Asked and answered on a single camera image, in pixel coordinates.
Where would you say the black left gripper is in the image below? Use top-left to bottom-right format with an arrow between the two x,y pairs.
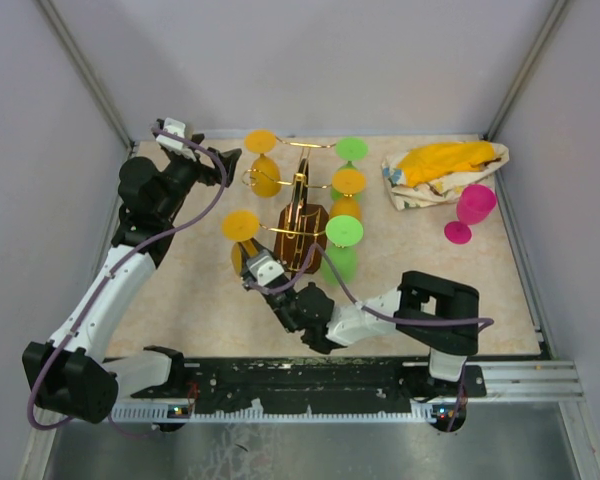
155,133 -> 240,219

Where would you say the yellow wine glass hung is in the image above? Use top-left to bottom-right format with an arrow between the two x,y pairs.
244,129 -> 281,198

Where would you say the green wine glass hung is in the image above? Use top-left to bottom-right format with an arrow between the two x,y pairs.
333,136 -> 369,172

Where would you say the pink plastic wine glass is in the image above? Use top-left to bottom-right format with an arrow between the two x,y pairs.
444,184 -> 497,245

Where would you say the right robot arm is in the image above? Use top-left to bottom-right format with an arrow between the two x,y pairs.
231,240 -> 491,396

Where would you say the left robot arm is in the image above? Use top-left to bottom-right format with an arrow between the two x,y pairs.
22,146 -> 242,430

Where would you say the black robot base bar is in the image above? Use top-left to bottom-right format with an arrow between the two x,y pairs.
132,356 -> 486,400

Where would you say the wooden rack base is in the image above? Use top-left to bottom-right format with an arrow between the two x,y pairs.
274,204 -> 329,276

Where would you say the yellow patterned folded cloth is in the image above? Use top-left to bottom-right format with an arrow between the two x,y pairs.
381,140 -> 510,211

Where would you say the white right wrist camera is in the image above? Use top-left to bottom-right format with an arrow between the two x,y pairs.
241,250 -> 288,293

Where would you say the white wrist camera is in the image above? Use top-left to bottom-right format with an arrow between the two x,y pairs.
152,117 -> 189,154
241,250 -> 288,293

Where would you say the gold wire wine glass rack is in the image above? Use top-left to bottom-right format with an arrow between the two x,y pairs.
241,130 -> 329,276

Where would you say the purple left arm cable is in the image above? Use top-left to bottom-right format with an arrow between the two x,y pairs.
27,127 -> 230,439

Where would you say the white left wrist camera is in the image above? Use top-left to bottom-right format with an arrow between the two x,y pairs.
152,117 -> 189,154

